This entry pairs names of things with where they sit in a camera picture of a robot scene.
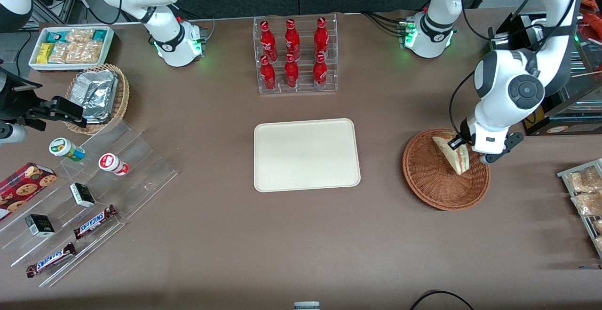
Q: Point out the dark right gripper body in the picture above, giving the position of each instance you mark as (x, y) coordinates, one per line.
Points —
(14, 103)

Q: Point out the triangular sandwich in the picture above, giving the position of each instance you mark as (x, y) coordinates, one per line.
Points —
(455, 157)

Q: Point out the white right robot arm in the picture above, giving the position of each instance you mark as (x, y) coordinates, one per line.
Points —
(164, 32)

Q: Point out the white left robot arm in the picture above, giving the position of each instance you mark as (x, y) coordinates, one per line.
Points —
(498, 98)

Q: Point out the brown round wicker basket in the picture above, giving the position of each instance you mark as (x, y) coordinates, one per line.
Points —
(425, 178)

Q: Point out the tan wicker basket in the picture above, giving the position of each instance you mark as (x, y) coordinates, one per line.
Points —
(123, 93)

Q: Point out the cream rectangular tray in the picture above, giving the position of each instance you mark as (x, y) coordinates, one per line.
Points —
(305, 154)

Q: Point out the silver foil pack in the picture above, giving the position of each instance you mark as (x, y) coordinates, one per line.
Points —
(94, 91)
(99, 120)

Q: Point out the green lidded cup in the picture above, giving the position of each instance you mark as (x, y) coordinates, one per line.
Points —
(63, 147)

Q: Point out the white rectangular snack bin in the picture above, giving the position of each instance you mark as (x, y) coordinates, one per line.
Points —
(33, 60)

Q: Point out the yellow snack pack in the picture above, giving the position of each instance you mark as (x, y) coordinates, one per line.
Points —
(44, 53)

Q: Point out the clear bag of crackers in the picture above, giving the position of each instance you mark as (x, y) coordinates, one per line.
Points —
(80, 36)
(85, 52)
(59, 53)

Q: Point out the red lidded cup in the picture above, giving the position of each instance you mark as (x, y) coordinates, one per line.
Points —
(110, 163)

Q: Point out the red tartan cookie box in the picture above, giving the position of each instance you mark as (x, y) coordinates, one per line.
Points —
(23, 187)

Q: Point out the teal snack pack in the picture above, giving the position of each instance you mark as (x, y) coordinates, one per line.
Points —
(56, 35)
(99, 35)

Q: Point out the black glass food warmer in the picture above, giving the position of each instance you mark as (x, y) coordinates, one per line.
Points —
(574, 129)

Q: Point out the small black box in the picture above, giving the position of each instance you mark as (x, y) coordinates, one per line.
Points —
(40, 225)
(82, 195)

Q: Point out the clear acrylic step display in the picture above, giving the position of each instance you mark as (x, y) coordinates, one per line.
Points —
(141, 169)

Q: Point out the clear bag of pastries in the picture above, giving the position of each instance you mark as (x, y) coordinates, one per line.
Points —
(599, 243)
(598, 226)
(588, 203)
(585, 179)

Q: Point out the Snickers bar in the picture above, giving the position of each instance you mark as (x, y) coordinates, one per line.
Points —
(51, 259)
(94, 221)

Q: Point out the red cola bottle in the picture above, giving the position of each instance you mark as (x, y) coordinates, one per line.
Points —
(267, 42)
(320, 73)
(321, 39)
(268, 75)
(292, 41)
(291, 74)

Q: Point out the clear acrylic bottle rack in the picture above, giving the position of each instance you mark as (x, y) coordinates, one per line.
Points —
(305, 89)

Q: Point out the small blue object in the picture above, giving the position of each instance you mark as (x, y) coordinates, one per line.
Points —
(590, 267)

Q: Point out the small grey object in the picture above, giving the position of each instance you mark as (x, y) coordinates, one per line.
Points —
(306, 306)

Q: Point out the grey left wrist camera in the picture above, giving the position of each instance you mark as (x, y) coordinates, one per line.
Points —
(503, 150)

